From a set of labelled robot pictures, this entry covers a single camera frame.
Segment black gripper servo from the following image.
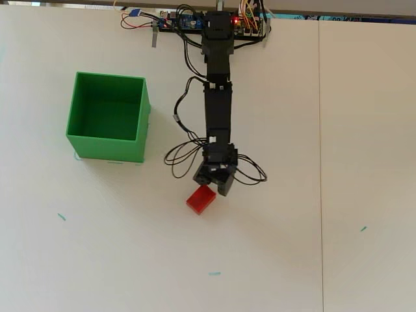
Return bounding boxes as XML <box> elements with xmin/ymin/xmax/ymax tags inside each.
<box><xmin>192</xmin><ymin>142</ymin><xmax>239</xmax><ymax>198</ymax></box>

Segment red rectangular block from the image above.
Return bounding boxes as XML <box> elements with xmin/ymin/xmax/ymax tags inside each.
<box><xmin>185</xmin><ymin>185</ymin><xmax>218</xmax><ymax>215</ymax></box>

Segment green square plastic bin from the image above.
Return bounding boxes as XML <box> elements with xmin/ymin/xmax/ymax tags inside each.
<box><xmin>65</xmin><ymin>71</ymin><xmax>152</xmax><ymax>163</ymax></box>

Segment electronics board with jumper sockets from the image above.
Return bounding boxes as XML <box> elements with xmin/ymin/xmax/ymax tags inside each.
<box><xmin>233</xmin><ymin>12</ymin><xmax>263</xmax><ymax>37</ymax></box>

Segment blue electronics board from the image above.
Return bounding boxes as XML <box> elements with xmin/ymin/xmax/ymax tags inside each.
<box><xmin>158</xmin><ymin>10</ymin><xmax>204</xmax><ymax>33</ymax></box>

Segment yellow orange jumper wires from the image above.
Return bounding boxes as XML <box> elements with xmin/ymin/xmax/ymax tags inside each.
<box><xmin>238</xmin><ymin>0</ymin><xmax>263</xmax><ymax>33</ymax></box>

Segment blue connector with red wires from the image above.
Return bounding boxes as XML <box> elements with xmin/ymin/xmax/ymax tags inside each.
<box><xmin>120</xmin><ymin>8</ymin><xmax>162</xmax><ymax>31</ymax></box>

